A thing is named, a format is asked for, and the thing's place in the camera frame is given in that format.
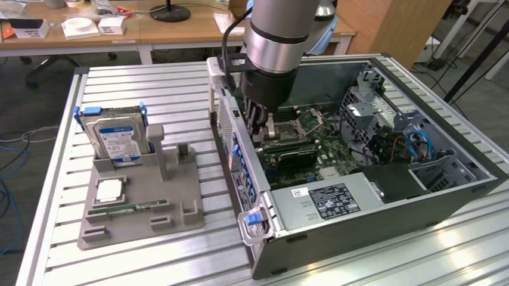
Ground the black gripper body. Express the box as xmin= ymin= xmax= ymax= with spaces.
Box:
xmin=239 ymin=69 xmax=298 ymax=113

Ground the graphics card with metal bracket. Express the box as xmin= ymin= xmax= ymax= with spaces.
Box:
xmin=258 ymin=144 xmax=319 ymax=176

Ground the CPU socket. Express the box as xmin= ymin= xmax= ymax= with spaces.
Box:
xmin=276 ymin=120 xmax=310 ymax=144

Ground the metal socket cover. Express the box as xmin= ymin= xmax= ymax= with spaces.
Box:
xmin=295 ymin=107 xmax=324 ymax=132

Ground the green motherboard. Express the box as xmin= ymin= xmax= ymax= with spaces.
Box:
xmin=238 ymin=101 xmax=360 ymax=191

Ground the metal disk bay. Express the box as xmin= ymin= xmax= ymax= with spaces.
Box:
xmin=339 ymin=85 xmax=398 ymax=141

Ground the white paper stack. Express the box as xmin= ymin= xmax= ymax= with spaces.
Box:
xmin=213 ymin=12 xmax=246 ymax=36

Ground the cardboard box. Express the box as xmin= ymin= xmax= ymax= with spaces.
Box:
xmin=228 ymin=0 xmax=251 ymax=20

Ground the wooden desk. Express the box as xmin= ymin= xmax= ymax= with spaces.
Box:
xmin=0 ymin=0 xmax=358 ymax=65

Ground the grey power supply unit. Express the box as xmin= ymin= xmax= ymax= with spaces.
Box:
xmin=262 ymin=172 xmax=384 ymax=234

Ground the blue case latch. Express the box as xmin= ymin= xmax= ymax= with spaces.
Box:
xmin=244 ymin=212 xmax=267 ymax=229

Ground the black lamp base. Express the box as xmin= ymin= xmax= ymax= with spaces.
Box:
xmin=148 ymin=0 xmax=191 ymax=23

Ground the hard disk with blue rails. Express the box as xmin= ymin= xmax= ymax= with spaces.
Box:
xmin=72 ymin=101 xmax=153 ymax=167

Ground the wooden cabinet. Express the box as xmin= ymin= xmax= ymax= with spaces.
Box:
xmin=336 ymin=0 xmax=454 ymax=69

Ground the grey parts rack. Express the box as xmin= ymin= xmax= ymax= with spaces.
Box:
xmin=76 ymin=123 xmax=205 ymax=250

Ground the silver CPU chip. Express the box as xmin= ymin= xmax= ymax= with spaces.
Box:
xmin=96 ymin=178 xmax=124 ymax=204

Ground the green RAM stick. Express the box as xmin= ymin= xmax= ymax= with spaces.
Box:
xmin=87 ymin=198 xmax=168 ymax=216

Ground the black floor box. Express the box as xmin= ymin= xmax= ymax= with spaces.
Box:
xmin=425 ymin=58 xmax=449 ymax=72

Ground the small white box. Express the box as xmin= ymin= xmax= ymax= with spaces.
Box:
xmin=97 ymin=16 xmax=127 ymax=36

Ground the open black PC case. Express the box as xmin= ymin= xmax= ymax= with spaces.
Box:
xmin=208 ymin=58 xmax=509 ymax=281

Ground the clear plastic bag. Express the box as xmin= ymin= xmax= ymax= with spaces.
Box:
xmin=85 ymin=0 xmax=132 ymax=16

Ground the metal drive cage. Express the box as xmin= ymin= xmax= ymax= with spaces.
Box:
xmin=407 ymin=154 xmax=478 ymax=193

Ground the black stand pole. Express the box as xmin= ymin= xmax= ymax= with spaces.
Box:
xmin=443 ymin=17 xmax=509 ymax=104

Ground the black chair base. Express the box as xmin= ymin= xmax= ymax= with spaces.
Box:
xmin=18 ymin=52 xmax=119 ymax=89

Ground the white box black lid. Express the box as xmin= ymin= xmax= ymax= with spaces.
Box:
xmin=6 ymin=18 xmax=50 ymax=39

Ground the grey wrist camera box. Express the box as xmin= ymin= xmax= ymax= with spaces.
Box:
xmin=205 ymin=53 xmax=248 ymax=90

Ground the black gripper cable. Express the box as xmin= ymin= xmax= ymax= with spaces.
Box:
xmin=220 ymin=4 xmax=255 ymax=90

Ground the red wire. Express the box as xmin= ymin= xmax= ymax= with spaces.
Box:
xmin=390 ymin=135 xmax=407 ymax=161

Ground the blue wire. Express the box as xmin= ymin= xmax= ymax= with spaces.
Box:
xmin=405 ymin=129 xmax=435 ymax=163

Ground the white floor cable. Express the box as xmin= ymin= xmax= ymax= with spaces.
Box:
xmin=0 ymin=125 xmax=60 ymax=144

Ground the blue floor cable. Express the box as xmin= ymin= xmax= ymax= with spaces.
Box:
xmin=0 ymin=142 xmax=32 ymax=257

